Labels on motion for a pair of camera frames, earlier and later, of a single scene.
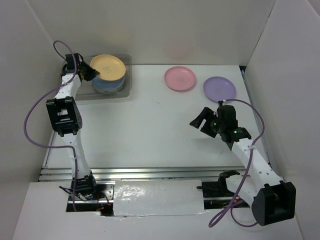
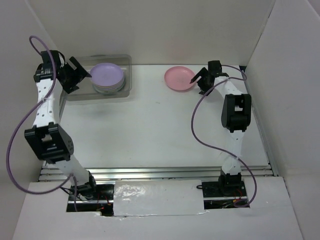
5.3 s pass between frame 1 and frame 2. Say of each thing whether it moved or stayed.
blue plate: moved
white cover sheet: stayed
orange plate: moved
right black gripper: moved
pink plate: stayed
